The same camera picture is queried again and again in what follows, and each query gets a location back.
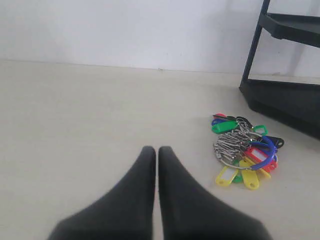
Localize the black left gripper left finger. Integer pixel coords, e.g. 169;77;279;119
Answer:
48;146;156;240

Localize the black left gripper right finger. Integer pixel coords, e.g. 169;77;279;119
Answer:
158;146;272;240

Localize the colourful key tag bunch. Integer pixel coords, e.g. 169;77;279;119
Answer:
211;113;285;190

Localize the black metal shelf rack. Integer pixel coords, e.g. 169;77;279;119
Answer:
239;0;320;139

